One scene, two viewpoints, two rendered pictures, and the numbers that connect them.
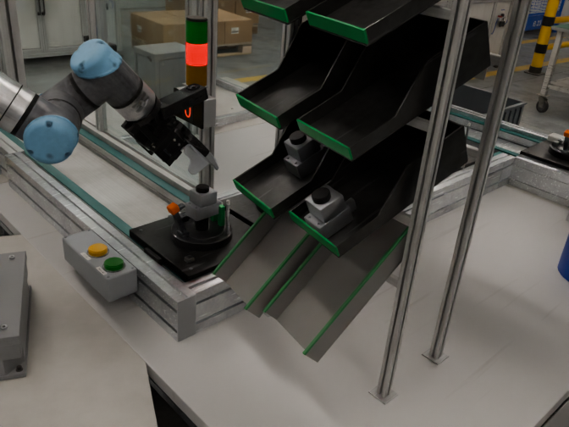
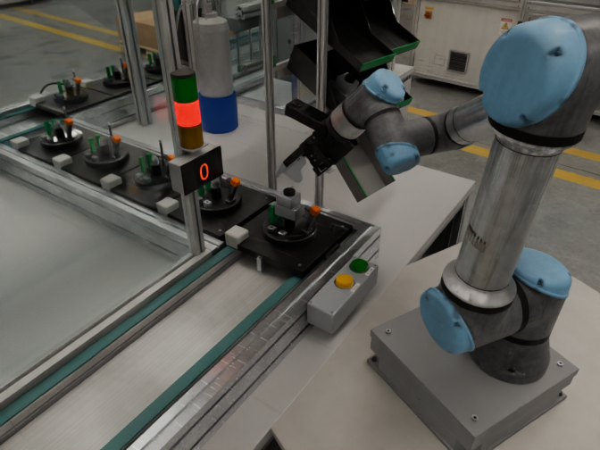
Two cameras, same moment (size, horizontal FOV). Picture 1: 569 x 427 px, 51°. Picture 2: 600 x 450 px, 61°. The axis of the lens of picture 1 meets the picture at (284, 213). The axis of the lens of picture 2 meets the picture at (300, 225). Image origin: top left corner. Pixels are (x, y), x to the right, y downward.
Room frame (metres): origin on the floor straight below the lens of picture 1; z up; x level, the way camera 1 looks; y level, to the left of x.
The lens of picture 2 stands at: (1.35, 1.26, 1.73)
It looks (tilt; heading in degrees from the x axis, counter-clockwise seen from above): 34 degrees down; 260
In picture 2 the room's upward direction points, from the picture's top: straight up
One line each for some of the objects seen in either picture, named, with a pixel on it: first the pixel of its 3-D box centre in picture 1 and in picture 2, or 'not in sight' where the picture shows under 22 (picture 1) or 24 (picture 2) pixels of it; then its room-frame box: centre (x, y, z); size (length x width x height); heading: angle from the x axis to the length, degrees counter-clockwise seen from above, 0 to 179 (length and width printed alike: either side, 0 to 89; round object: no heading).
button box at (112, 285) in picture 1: (99, 263); (344, 292); (1.09, 0.40, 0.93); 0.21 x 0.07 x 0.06; 45
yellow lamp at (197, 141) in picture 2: (196, 74); (190, 133); (1.39, 0.24, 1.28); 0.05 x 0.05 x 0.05
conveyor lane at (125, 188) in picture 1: (143, 206); (205, 311); (1.41, 0.38, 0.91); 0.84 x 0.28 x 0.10; 45
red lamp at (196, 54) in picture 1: (196, 52); (187, 111); (1.39, 0.24, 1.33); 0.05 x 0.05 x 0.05
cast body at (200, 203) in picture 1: (206, 199); (286, 201); (1.18, 0.18, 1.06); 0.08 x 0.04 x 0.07; 136
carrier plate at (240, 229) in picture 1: (201, 238); (289, 235); (1.18, 0.19, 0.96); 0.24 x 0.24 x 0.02; 45
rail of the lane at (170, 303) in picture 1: (85, 227); (273, 335); (1.26, 0.49, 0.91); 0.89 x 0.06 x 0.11; 45
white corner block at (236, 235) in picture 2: not in sight; (237, 237); (1.32, 0.19, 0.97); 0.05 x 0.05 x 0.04; 45
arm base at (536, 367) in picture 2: not in sight; (512, 335); (0.82, 0.66, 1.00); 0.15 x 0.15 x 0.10
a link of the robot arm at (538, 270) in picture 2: not in sight; (526, 290); (0.82, 0.66, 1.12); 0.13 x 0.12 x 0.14; 14
